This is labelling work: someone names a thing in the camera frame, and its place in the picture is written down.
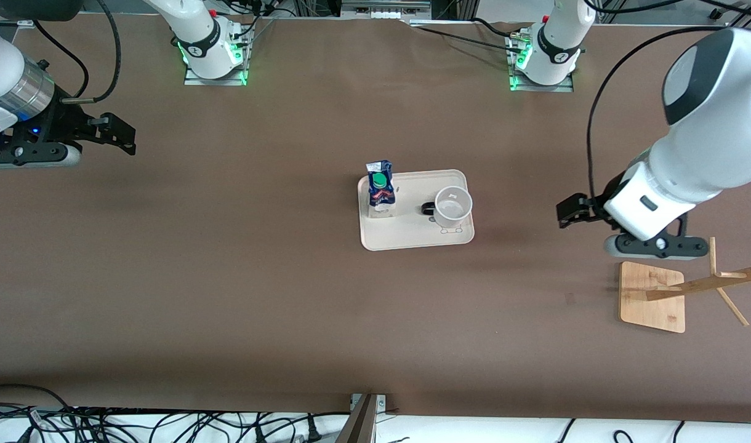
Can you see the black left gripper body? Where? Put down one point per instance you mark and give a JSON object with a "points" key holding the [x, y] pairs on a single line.
{"points": [[599, 203]]}

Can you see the blue white milk carton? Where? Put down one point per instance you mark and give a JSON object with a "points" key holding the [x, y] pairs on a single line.
{"points": [[381, 197]]}

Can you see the cream rabbit print tray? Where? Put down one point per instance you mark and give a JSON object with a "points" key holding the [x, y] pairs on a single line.
{"points": [[406, 237]]}

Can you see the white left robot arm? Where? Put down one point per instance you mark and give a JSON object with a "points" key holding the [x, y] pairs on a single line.
{"points": [[708, 141]]}

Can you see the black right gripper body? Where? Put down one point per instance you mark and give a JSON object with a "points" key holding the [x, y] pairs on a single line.
{"points": [[66, 122]]}

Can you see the aluminium frame rack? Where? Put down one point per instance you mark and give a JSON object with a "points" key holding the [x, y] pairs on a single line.
{"points": [[385, 7]]}

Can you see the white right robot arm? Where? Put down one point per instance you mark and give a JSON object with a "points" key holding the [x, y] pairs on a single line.
{"points": [[0, 74]]}

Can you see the white smiley face mug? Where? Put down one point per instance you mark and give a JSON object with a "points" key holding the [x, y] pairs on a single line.
{"points": [[452, 207]]}

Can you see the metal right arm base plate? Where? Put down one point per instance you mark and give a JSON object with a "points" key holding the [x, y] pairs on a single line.
{"points": [[237, 80]]}

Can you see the metal post bracket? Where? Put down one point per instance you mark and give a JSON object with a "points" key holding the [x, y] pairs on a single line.
{"points": [[381, 403]]}

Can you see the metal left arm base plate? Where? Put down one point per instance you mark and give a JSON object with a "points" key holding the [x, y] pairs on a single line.
{"points": [[560, 87]]}

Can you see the wooden mug rack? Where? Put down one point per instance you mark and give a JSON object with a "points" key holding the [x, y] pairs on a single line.
{"points": [[652, 307]]}

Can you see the grey metal post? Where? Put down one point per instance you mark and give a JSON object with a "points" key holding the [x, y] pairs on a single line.
{"points": [[360, 424]]}

